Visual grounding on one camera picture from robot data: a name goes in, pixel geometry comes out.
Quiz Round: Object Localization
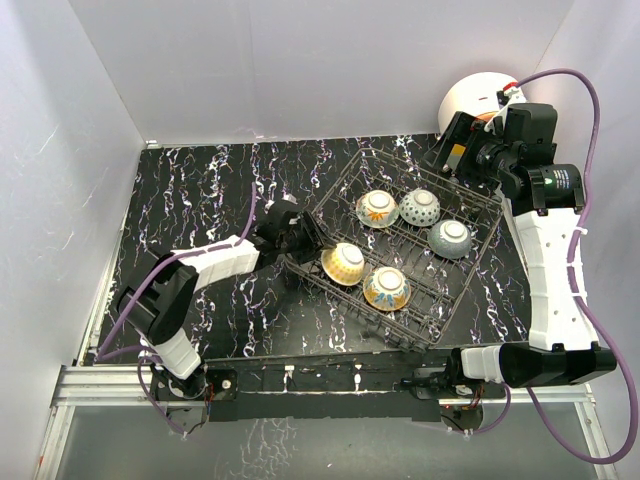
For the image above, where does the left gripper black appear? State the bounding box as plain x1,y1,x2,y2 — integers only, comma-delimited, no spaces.
277,212,334,264

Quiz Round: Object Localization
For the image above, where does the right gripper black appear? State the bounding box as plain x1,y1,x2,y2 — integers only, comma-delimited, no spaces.
423,113,517,190

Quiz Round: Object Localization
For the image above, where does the yellow sun pattern bowl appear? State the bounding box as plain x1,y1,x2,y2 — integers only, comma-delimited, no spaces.
320,242,365,286

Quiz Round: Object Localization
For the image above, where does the blue wave pattern bowl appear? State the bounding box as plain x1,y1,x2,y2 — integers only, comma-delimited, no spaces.
399,189,440,228

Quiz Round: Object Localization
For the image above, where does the orange flower leaf bowl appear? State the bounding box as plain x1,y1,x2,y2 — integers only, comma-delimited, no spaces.
356,190,399,229

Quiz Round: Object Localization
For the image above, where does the red rim grey pattern bowl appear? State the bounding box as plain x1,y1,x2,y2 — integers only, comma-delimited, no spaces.
428,220,471,260

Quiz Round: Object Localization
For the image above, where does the orange blue floral bowl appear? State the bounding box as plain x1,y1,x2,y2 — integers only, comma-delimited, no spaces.
363,267,411,312

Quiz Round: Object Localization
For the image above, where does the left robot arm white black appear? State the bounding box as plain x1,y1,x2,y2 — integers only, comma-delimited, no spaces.
117,199,336,399

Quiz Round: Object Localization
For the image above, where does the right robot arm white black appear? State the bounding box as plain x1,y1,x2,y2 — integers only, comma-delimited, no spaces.
425,103,618,397

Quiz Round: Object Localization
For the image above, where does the white round drawer cabinet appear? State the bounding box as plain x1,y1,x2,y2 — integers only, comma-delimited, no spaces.
438,72,516,134

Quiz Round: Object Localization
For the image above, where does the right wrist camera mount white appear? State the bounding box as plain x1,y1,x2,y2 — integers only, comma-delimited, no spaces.
484,81,528,135

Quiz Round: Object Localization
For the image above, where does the grey wire dish rack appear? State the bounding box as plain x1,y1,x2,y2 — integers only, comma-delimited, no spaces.
285,148,502,352

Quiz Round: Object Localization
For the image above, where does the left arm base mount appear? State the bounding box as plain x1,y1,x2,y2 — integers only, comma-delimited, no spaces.
150,364,238,427

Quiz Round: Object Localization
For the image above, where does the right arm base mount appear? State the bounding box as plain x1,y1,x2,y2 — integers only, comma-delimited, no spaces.
396,367,508,433

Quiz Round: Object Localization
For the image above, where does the aluminium frame rail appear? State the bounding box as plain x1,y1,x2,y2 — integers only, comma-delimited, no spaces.
35,355,616,479

